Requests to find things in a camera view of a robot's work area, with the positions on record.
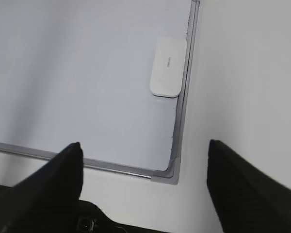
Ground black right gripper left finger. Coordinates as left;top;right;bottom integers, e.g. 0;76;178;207
0;142;83;233

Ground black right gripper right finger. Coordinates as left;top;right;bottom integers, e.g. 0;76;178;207
207;140;291;233

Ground white rectangular board eraser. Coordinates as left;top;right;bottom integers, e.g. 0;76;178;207
149;37;187;98

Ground white magnetic whiteboard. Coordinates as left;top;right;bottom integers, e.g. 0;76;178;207
0;0;200;184

